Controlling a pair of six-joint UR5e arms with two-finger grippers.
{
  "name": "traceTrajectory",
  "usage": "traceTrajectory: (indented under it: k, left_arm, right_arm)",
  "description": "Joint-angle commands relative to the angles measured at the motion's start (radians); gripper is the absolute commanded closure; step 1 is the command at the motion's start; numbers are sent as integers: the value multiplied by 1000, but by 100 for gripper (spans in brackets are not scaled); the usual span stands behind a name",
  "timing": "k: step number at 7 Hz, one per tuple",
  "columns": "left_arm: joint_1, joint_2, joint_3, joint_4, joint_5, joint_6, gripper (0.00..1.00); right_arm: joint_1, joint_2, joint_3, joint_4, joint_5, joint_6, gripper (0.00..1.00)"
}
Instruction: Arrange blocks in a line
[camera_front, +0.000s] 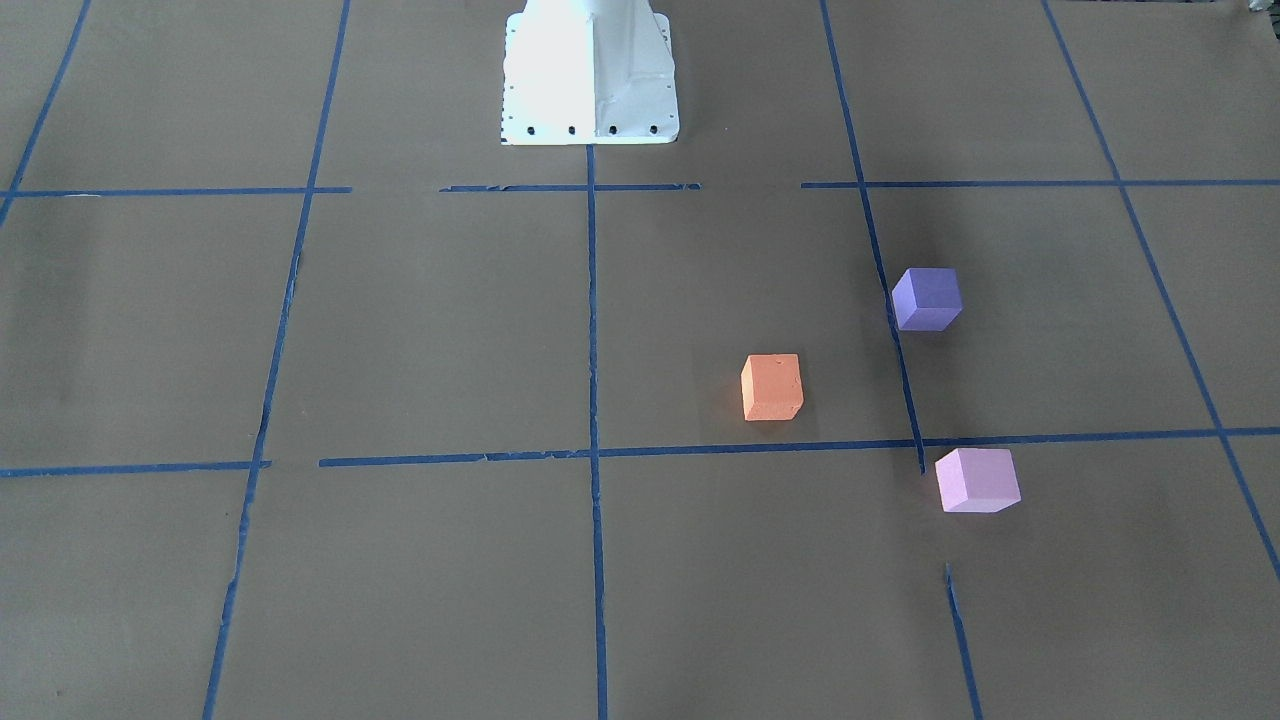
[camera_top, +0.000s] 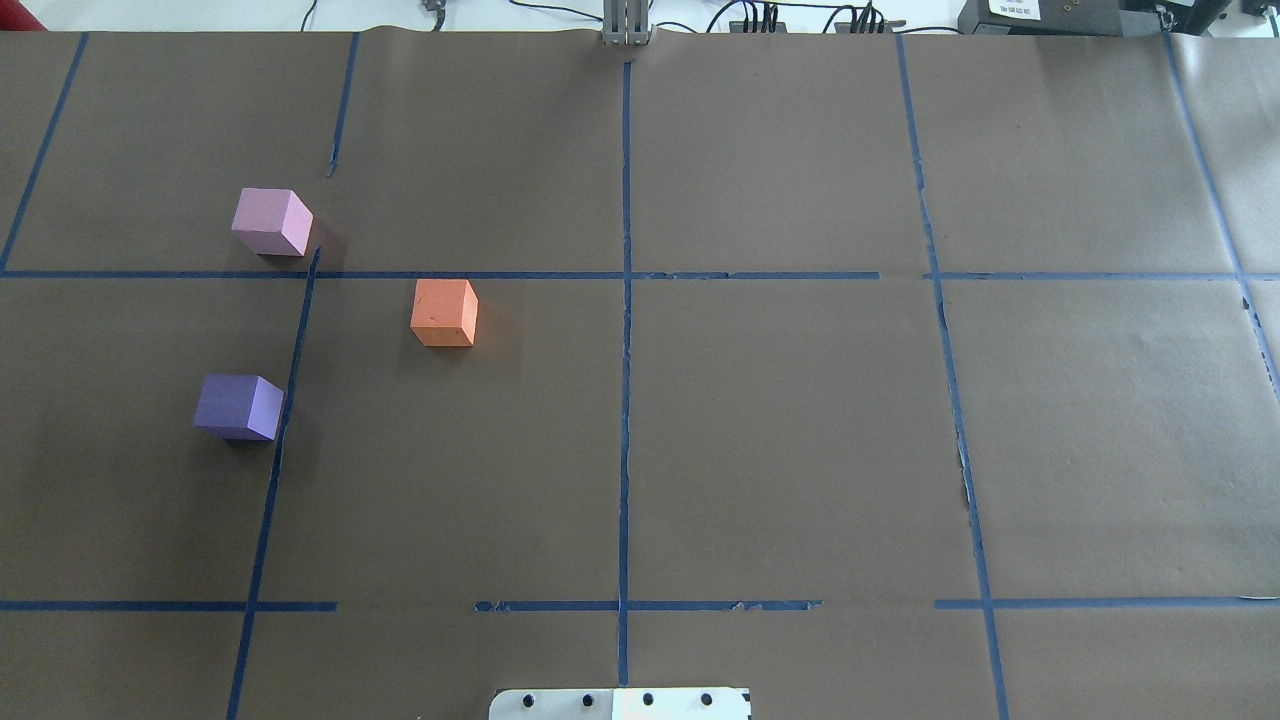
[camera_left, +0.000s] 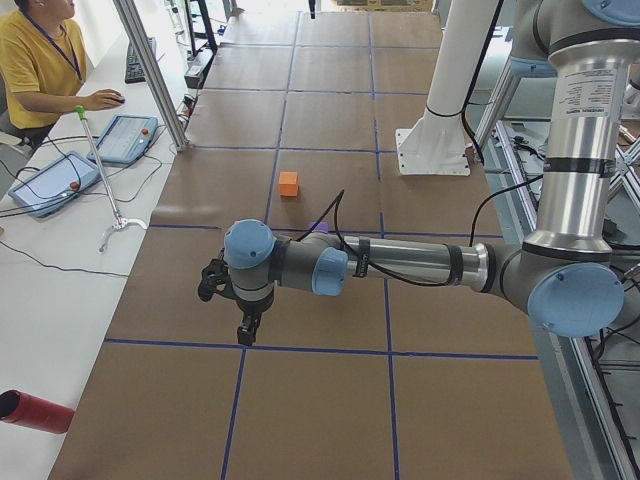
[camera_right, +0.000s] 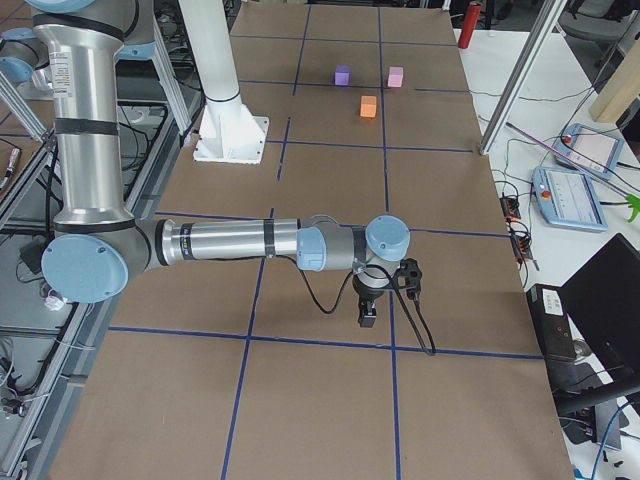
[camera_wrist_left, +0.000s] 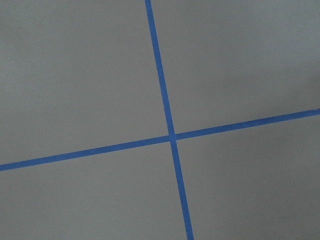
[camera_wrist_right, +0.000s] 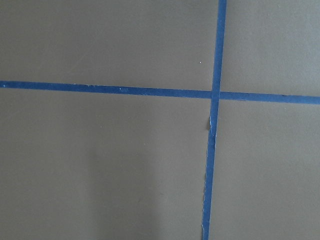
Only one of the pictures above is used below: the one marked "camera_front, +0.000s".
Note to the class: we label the dark purple foam cube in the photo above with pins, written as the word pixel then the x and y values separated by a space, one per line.
pixel 927 299

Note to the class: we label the brown paper table cover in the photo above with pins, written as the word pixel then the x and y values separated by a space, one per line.
pixel 319 402

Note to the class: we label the light pink foam cube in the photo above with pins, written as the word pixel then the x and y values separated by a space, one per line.
pixel 977 480

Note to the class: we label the white pedestal base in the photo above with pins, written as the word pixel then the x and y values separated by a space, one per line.
pixel 588 73

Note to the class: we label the orange foam cube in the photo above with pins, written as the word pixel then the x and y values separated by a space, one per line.
pixel 771 387

